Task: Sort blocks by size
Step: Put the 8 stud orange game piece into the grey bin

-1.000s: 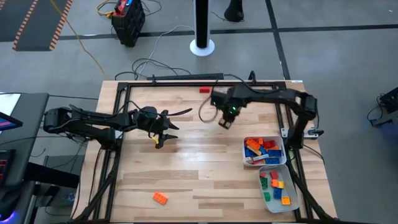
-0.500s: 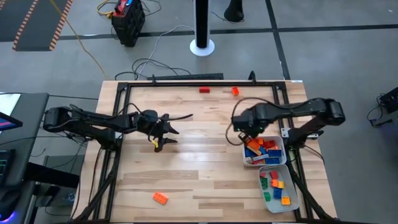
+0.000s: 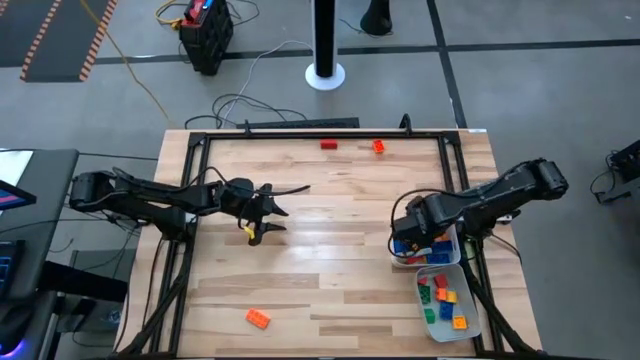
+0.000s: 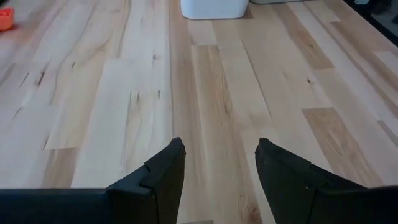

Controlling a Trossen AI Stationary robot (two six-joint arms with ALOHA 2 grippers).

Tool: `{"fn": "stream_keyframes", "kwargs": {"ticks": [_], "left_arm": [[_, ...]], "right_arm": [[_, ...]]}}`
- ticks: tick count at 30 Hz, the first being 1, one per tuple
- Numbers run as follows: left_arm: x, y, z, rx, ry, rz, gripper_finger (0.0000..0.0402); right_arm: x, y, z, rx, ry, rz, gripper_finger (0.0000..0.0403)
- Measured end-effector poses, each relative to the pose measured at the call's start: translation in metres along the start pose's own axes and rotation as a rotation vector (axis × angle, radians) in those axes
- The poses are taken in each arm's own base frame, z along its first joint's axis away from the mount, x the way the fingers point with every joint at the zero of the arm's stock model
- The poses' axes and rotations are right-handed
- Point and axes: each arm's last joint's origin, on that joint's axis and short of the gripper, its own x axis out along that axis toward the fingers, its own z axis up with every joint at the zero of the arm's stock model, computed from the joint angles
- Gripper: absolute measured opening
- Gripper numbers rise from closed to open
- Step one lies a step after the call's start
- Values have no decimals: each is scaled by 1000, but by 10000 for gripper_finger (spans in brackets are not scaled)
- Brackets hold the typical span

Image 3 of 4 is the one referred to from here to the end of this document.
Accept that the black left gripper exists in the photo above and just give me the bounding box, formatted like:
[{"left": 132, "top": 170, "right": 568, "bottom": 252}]
[{"left": 220, "top": 177, "right": 290, "bottom": 246}]

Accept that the white plastic bin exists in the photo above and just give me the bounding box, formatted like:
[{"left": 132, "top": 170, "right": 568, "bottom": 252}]
[
  {"left": 389, "top": 223, "right": 462, "bottom": 269},
  {"left": 412, "top": 263, "right": 483, "bottom": 344}
]

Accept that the black power strip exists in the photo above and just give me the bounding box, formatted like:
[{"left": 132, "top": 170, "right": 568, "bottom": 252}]
[{"left": 235, "top": 117, "right": 361, "bottom": 130}]

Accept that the large orange studded block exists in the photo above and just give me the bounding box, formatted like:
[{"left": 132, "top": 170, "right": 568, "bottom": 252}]
[{"left": 245, "top": 308, "right": 272, "bottom": 330}]

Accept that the black pole white base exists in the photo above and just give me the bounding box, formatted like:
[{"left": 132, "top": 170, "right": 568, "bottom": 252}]
[{"left": 304, "top": 0, "right": 347, "bottom": 93}]

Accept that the black red tool case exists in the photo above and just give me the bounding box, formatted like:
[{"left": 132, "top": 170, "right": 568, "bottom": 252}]
[{"left": 178, "top": 0, "right": 235, "bottom": 77}]

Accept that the black under-desk shelf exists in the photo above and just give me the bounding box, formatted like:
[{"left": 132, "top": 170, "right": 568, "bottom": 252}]
[{"left": 39, "top": 247, "right": 130, "bottom": 360}]

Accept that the black cone-shaped stand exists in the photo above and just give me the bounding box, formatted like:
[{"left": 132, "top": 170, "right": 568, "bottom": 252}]
[{"left": 359, "top": 0, "right": 395, "bottom": 38}]

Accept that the black floor device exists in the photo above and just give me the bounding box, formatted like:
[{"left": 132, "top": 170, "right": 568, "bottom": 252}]
[{"left": 589, "top": 138, "right": 640, "bottom": 206}]

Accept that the black side desk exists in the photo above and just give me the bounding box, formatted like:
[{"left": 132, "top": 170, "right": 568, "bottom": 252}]
[{"left": 0, "top": 147, "right": 81, "bottom": 301}]

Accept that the tilted monitor screen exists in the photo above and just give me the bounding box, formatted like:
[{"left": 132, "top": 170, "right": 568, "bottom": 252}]
[{"left": 0, "top": 178, "right": 38, "bottom": 212}]

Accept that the white paper sheet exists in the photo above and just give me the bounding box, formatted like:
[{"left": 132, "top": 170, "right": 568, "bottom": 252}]
[{"left": 0, "top": 148, "right": 34, "bottom": 187}]

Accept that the black keyboard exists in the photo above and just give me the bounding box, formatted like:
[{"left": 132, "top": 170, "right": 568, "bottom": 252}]
[{"left": 0, "top": 238, "right": 27, "bottom": 302}]

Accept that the black striped floor mat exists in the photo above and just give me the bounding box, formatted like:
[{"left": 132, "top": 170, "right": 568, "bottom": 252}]
[{"left": 0, "top": 0, "right": 119, "bottom": 84}]

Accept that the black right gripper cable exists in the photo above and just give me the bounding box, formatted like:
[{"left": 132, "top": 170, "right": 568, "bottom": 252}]
[{"left": 388, "top": 187, "right": 454, "bottom": 257}]

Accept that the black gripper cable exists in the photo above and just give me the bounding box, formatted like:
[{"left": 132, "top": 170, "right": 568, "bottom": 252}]
[
  {"left": 388, "top": 187, "right": 454, "bottom": 257},
  {"left": 199, "top": 166, "right": 312, "bottom": 197}
]

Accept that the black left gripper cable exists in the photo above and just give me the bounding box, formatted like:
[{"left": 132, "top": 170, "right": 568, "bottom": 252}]
[{"left": 199, "top": 166, "right": 312, "bottom": 197}]

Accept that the black table frame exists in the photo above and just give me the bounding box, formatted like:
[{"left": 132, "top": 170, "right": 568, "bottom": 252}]
[{"left": 107, "top": 112, "right": 551, "bottom": 360}]

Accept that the black floor cable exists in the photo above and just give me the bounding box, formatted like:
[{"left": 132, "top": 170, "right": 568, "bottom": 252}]
[{"left": 183, "top": 92, "right": 309, "bottom": 130}]

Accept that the white floor cable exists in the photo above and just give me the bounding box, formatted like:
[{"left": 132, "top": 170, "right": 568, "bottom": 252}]
[{"left": 219, "top": 39, "right": 315, "bottom": 126}]

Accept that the yellow floor cable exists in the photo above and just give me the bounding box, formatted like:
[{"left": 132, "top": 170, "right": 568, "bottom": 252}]
[{"left": 78, "top": 0, "right": 176, "bottom": 126}]

